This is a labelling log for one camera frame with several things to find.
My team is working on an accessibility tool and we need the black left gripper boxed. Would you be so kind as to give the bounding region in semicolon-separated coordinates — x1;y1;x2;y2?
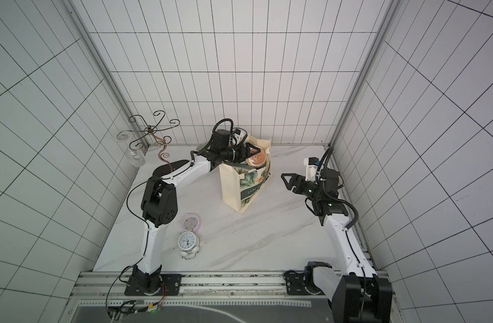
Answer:
223;142;262;164

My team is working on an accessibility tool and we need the orange cream round clock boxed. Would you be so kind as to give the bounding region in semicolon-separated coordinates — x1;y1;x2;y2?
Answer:
246;146;267;168

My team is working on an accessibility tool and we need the floral canvas tote bag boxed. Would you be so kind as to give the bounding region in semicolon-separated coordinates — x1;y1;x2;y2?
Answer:
219;136;271;214

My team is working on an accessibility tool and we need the pink round alarm clock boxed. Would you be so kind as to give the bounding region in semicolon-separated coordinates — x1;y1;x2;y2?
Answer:
180;213;201;232

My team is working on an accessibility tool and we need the white twin-bell alarm clock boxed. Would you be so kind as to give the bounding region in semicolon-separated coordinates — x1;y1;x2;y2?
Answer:
178;231;200;260

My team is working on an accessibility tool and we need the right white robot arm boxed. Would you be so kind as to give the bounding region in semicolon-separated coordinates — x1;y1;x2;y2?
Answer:
281;166;393;322

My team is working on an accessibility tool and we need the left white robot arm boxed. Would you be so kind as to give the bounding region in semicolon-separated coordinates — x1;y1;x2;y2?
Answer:
127;129;261;296

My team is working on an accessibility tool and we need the copper jewelry stand dark base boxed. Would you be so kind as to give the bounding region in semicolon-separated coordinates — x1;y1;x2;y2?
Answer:
128;110;180;173

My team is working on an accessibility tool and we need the clear wine glass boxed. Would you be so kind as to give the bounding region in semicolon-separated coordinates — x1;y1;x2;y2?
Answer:
113;130;146;168

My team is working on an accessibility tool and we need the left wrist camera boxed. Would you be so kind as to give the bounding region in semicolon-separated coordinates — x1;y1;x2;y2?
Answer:
230;127;248;147

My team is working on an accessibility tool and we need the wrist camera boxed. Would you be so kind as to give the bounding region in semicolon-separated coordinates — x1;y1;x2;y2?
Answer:
230;127;248;147
304;157;320;182

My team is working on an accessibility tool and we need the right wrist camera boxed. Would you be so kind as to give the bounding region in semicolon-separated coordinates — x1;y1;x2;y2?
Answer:
304;157;320;182

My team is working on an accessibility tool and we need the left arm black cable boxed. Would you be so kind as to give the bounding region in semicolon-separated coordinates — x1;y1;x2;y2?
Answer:
207;118;235;150

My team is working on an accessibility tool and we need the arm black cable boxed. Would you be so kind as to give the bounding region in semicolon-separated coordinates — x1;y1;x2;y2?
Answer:
207;118;235;150
314;146;359;230

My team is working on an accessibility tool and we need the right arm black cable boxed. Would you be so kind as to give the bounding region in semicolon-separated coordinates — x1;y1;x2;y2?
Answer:
314;146;359;230

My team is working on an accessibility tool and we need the aluminium mounting rail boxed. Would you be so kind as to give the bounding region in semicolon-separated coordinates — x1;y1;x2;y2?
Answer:
71;271;324;301

